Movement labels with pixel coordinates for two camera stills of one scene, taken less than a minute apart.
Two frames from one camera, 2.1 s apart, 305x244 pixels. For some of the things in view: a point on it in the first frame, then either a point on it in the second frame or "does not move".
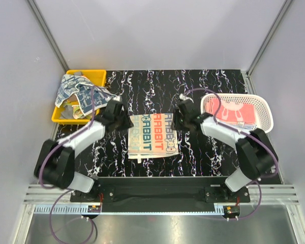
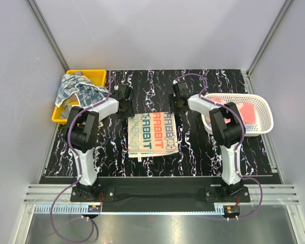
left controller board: (94, 209) does not move
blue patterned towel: (89, 97) does not move
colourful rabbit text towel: (152, 135) does not move
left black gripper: (127, 124) -> (129, 113)
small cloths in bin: (72, 110) does not move
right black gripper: (175, 124) -> (172, 97)
